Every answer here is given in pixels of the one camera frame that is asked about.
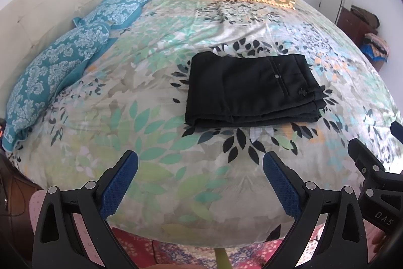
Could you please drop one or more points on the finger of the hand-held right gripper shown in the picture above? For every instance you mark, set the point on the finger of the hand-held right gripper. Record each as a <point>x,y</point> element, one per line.
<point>397,129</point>
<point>365,158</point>

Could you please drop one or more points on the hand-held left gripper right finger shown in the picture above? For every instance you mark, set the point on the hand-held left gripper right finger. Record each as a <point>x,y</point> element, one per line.
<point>283,185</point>

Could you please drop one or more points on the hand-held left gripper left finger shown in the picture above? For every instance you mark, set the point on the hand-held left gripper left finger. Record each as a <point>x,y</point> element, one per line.
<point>118,184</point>

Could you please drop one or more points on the black pants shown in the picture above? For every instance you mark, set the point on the black pants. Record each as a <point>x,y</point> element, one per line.
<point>252,89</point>

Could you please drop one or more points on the person's right hand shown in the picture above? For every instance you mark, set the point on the person's right hand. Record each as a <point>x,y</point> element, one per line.
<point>377,240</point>

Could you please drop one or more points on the pile of colourful clothes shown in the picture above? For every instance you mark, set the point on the pile of colourful clothes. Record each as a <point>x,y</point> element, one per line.
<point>376,48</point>

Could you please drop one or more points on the leaf-print bed sheet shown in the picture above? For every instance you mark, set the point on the leaf-print bed sheet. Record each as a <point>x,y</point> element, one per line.
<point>141,92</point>

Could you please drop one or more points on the red patterned rug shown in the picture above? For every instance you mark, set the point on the red patterned rug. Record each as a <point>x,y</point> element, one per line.
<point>189,251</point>

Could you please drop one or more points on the dark bedside table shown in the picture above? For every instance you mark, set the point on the dark bedside table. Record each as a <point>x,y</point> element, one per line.
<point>14,193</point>

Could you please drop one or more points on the brown wooden cabinet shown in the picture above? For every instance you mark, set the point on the brown wooden cabinet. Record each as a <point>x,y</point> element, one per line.
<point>351,26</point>

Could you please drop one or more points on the olive bag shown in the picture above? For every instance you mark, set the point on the olive bag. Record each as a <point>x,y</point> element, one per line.
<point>366,17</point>

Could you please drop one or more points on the large teal damask pillow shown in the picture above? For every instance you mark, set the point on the large teal damask pillow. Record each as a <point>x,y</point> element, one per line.
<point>53,76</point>

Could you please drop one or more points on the small teal damask pillow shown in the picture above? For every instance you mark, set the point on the small teal damask pillow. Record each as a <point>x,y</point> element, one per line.
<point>119,6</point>

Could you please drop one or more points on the cream padded headboard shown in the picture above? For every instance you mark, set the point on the cream padded headboard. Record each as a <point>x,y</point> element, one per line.
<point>47,10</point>

